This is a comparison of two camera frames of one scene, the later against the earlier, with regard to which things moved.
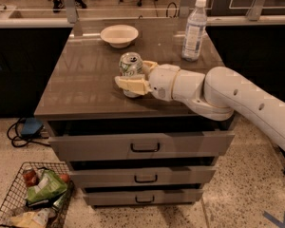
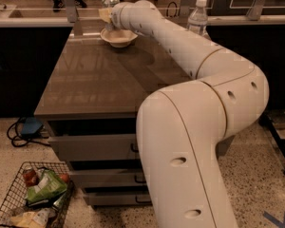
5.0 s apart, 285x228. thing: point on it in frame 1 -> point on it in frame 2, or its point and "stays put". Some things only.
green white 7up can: x=131 y=64 -> x=109 y=1
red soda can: x=30 y=178 stays put
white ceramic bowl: x=119 y=36 stays put
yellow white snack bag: x=36 y=218 stays put
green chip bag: x=50 y=183 stays put
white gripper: x=161 y=81 -> x=114 y=17
